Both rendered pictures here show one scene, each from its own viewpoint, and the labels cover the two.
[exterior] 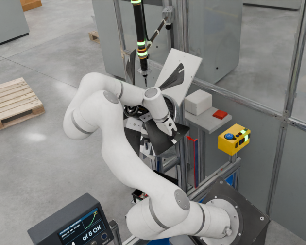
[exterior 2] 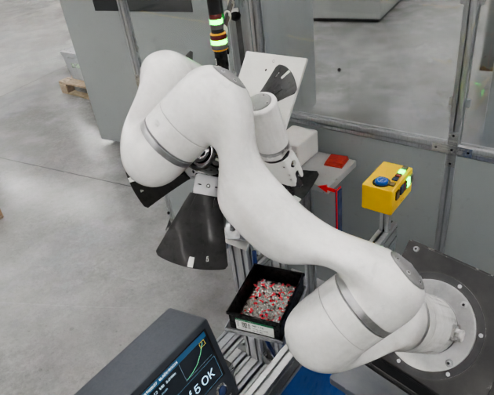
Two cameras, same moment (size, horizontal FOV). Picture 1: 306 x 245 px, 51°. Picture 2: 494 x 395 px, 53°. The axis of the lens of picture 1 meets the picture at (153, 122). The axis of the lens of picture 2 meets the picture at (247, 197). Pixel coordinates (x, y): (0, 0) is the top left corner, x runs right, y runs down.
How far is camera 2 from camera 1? 41 cm
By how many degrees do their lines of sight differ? 10
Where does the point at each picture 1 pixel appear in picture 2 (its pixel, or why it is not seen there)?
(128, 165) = (287, 215)
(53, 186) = (44, 340)
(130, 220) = (302, 335)
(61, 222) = (139, 375)
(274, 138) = (434, 186)
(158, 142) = not seen: hidden behind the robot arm
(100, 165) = (124, 290)
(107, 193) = not seen: hidden behind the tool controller
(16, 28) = not seen: outside the picture
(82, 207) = (172, 335)
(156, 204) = (361, 287)
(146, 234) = (341, 357)
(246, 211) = (481, 290)
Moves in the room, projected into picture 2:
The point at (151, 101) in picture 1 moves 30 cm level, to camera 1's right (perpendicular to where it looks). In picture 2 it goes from (263, 117) to (383, 89)
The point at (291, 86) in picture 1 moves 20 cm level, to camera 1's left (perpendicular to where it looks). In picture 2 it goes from (461, 89) to (408, 101)
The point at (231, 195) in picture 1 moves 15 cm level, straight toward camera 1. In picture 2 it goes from (444, 268) to (467, 321)
